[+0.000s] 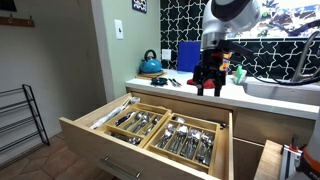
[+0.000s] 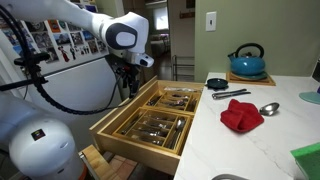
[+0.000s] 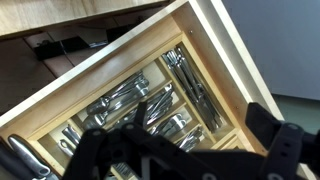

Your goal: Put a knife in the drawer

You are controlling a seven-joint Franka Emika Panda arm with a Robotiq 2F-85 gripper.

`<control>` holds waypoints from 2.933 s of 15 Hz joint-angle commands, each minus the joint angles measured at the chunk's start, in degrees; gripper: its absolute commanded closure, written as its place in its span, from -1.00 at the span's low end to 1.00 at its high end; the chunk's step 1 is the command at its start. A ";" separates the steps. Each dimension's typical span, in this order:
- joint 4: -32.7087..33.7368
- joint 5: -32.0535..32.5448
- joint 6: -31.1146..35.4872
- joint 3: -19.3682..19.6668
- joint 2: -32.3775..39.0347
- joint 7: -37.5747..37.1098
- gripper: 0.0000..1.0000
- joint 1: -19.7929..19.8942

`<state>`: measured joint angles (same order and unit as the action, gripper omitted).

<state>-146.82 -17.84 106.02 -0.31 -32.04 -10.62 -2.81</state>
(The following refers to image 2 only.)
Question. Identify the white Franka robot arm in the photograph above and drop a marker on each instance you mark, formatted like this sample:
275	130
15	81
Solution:
126	36

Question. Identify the pale teal plate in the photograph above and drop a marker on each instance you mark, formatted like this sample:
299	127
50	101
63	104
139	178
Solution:
311	97

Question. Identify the red dress figure magnet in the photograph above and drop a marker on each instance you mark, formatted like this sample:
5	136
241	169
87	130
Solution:
64	55

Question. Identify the green sponge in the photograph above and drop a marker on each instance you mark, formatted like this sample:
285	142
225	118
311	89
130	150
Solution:
308	160

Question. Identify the large silver serving spoon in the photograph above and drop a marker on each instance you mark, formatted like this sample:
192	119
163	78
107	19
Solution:
180	124

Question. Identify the black camera stand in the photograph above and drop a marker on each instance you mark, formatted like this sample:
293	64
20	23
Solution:
20	85

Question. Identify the white light switch plate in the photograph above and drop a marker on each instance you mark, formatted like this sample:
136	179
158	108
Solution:
211	21

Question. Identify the steel sink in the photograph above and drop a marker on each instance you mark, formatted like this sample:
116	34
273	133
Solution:
230	177

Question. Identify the white fridge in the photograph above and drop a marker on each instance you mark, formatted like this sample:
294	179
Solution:
83	86

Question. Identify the butcher block wooden top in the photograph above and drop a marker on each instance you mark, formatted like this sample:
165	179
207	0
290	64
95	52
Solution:
100	163

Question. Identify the small printed photo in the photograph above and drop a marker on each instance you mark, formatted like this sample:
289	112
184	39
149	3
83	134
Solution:
36	26
41	40

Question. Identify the silver table knife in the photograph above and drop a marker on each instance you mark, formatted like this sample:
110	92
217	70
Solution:
233	91
236	94

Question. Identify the clear bag of cutlery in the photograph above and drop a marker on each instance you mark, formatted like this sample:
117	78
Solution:
180	89

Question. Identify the wooden coat hook rail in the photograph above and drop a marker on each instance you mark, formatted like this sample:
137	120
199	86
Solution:
186	15

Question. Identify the wooden cutlery tray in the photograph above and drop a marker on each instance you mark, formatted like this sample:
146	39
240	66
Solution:
197	101
146	144

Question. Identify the black metal shoe rack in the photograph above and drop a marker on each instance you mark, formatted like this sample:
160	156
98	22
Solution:
173	68

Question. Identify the dark framed wall picture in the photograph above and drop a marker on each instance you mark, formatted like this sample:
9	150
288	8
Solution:
190	4

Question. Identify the red cloth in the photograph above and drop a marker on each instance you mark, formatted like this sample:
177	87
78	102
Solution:
241	116

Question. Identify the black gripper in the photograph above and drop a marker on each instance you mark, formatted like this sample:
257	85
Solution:
125	71

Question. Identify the wooden trivet board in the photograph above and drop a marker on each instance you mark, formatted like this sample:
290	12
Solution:
266	82

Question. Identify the light wooden drawer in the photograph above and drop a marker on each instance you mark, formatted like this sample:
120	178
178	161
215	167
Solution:
133	150

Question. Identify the round teal trivet pad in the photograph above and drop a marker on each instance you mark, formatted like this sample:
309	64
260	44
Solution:
256	77

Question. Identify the small dark blue dish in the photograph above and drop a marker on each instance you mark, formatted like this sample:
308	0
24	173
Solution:
217	83

